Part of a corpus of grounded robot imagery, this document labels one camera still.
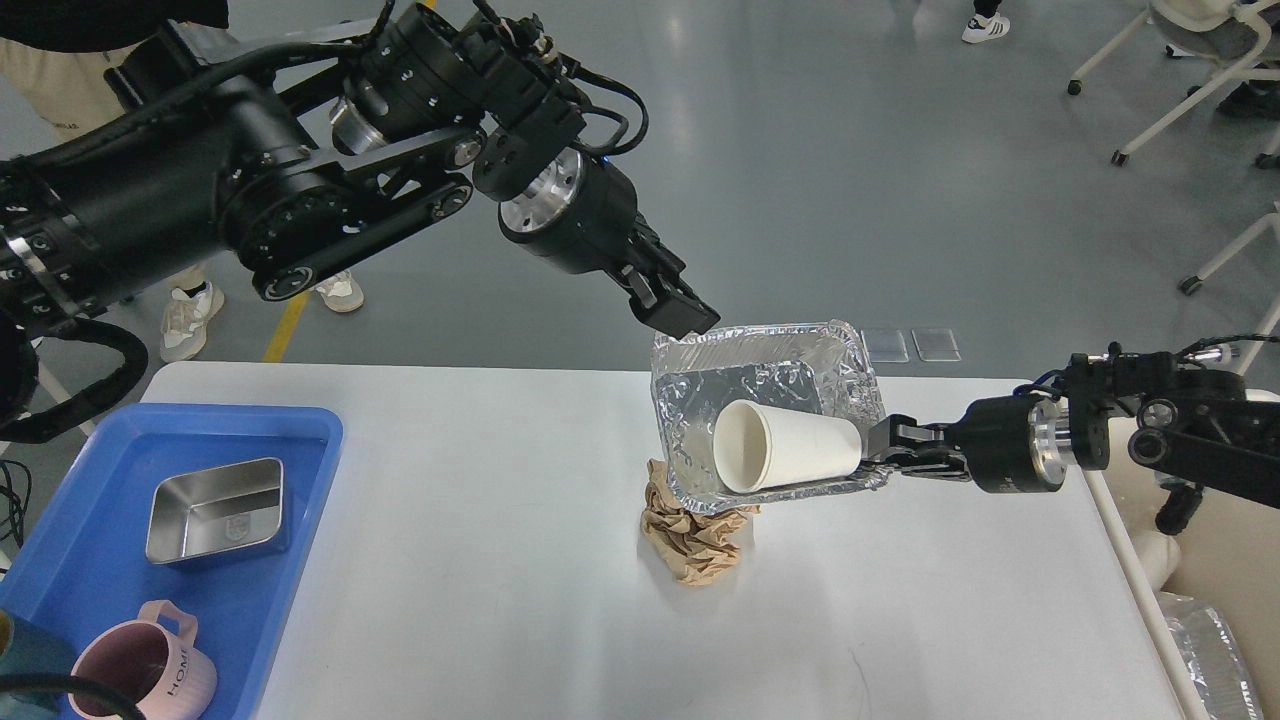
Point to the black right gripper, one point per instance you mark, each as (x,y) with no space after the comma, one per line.
(1011,446)

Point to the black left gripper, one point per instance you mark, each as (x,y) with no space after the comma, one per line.
(580,215)

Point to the aluminium foil tray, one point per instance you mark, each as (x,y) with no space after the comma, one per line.
(820,368)

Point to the cream paper cup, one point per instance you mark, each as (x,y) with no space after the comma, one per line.
(759,447)

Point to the metal rectangular tin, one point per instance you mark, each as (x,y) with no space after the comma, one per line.
(210,517)

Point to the pink mug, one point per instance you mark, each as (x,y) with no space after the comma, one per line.
(153,662)

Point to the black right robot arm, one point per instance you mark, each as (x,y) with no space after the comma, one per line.
(1195,429)

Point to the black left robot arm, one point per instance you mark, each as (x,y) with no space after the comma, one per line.
(304,156)

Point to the clear floor plate right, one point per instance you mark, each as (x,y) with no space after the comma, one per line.
(936,345)

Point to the clear floor plate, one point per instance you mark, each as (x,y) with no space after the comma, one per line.
(936,345)
(885,346)

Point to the clear floor plate left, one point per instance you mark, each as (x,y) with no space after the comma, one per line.
(885,346)

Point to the crumpled brown paper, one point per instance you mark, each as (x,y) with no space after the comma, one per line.
(697,549)

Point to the cream plastic bin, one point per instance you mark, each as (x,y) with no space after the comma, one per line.
(1229,557)

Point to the foil tray inside bin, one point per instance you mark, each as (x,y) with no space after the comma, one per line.
(1215,663)

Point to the person in black trousers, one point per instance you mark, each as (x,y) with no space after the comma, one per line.
(986,24)

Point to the person in beige trousers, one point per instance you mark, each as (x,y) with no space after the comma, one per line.
(55,54)

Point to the blue plastic tray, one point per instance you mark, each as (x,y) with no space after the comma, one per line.
(84,567)

